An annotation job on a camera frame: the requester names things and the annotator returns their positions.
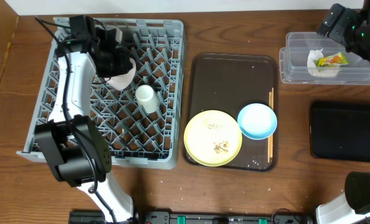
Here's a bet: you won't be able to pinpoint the pink bowl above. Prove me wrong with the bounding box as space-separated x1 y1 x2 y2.
105 58 136 91

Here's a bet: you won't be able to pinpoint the yellow green snack wrapper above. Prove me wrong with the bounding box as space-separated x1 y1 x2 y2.
315 52 349 67

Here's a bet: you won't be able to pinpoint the white cup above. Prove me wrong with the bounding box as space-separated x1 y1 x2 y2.
135 85 160 113

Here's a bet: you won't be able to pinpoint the light blue bowl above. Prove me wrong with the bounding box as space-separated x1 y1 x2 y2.
237 103 278 140

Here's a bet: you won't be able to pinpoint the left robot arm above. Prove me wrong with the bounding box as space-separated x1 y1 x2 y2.
34 15 143 223

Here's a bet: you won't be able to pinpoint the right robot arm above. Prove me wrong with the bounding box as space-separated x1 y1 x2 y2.
315 1 370 224

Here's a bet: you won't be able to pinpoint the clear plastic waste bin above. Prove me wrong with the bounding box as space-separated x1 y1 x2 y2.
279 32 370 85

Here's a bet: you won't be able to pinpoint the grey plastic dishwasher rack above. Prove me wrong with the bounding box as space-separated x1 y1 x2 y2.
19 18 185 169

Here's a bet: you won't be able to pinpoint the black waste bin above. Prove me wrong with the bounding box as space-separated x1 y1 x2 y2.
310 101 370 162

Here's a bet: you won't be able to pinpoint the crumpled white tissue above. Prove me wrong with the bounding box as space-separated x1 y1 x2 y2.
306 49 339 78

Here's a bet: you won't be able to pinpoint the wooden chopstick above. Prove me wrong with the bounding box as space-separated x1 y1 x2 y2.
270 87 274 158
267 92 272 163

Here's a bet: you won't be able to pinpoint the dark brown serving tray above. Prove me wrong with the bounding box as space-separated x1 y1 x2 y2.
186 53 279 172

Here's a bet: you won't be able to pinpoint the yellow plate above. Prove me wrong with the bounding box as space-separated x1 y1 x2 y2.
184 110 242 167

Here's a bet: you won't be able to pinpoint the food scraps on plate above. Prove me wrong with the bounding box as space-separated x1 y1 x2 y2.
213 141 230 154

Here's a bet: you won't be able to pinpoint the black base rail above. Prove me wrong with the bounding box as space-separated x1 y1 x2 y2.
68 211 315 224

